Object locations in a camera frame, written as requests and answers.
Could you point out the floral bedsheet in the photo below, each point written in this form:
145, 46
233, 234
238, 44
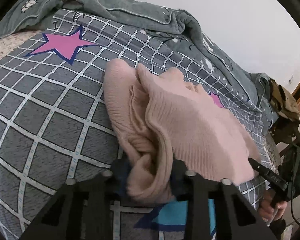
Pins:
4, 45

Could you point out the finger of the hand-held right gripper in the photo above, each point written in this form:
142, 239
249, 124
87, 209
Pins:
270, 177

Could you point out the grey checked star blanket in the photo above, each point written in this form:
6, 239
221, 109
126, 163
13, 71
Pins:
52, 117

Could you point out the white wall switch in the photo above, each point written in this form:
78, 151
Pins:
291, 79

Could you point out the person's right hand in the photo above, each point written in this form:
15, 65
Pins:
269, 207

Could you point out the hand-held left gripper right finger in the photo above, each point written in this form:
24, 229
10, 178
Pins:
180, 180

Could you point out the brown clothes pile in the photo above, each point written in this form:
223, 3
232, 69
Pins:
285, 105

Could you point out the grey-green quilt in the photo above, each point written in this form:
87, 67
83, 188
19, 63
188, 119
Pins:
115, 2

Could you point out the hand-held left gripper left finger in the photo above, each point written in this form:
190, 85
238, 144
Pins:
120, 177

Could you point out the pink ribbed sweater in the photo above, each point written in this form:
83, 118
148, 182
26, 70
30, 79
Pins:
190, 130

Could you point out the wooden chair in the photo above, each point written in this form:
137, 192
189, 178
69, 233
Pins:
284, 151

